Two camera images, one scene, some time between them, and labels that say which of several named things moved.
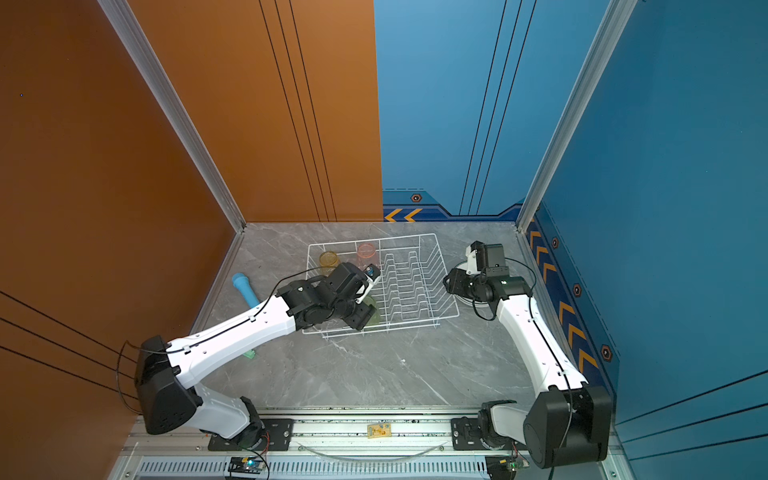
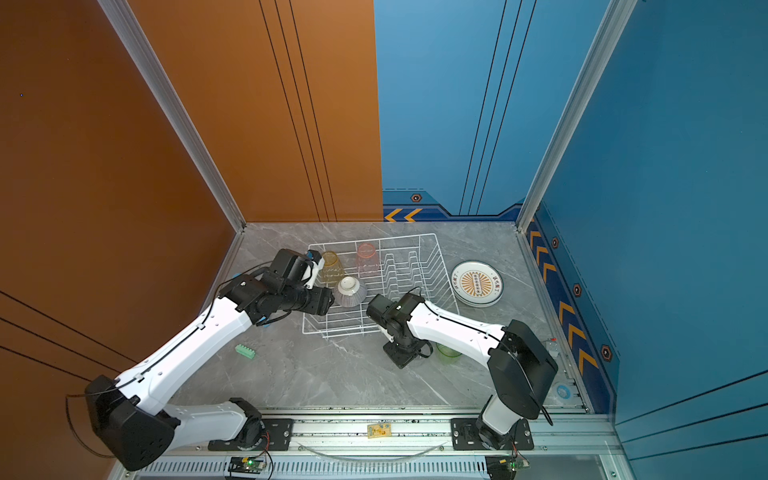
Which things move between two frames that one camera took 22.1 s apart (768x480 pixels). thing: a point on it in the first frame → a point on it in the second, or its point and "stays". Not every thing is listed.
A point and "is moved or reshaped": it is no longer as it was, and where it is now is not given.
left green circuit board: (246, 465) stays
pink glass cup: (366, 255) stays
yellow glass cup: (328, 261) stays
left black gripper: (364, 315) → (322, 302)
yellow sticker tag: (379, 430) stays
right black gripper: (455, 284) → (399, 360)
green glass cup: (375, 319) is moved or reshaped
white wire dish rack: (414, 290) stays
